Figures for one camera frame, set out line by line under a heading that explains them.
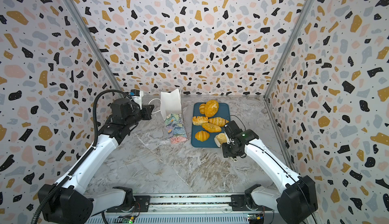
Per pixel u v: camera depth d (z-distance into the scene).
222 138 0.92
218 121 1.01
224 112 1.13
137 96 0.67
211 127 0.98
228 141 0.73
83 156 0.45
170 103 0.92
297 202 0.39
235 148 0.57
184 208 0.73
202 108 1.09
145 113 0.69
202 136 0.95
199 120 1.02
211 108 1.05
